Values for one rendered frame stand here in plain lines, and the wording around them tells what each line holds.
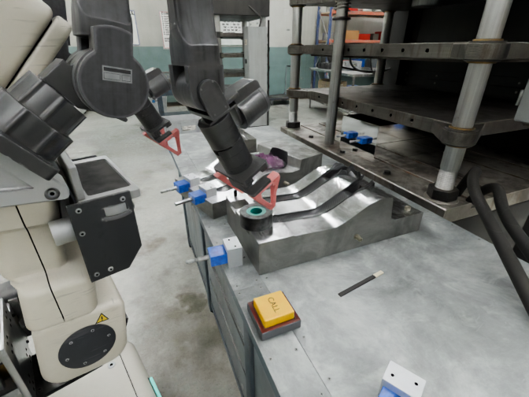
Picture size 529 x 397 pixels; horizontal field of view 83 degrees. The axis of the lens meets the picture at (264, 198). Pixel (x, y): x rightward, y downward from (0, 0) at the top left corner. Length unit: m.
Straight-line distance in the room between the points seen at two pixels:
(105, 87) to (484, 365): 0.70
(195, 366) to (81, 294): 0.96
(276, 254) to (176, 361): 1.00
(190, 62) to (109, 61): 0.11
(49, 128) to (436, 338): 0.68
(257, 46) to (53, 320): 4.69
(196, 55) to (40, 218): 0.38
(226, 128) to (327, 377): 0.43
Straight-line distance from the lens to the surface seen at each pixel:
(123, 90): 0.41
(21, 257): 0.68
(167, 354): 1.63
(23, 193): 0.44
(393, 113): 1.43
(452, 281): 0.82
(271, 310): 0.59
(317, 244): 0.75
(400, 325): 0.67
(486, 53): 1.11
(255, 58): 5.04
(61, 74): 0.43
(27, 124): 0.41
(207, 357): 1.58
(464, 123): 1.15
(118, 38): 0.41
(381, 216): 0.83
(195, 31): 0.47
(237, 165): 0.54
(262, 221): 0.69
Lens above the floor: 1.27
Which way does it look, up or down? 27 degrees down
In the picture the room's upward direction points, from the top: straight up
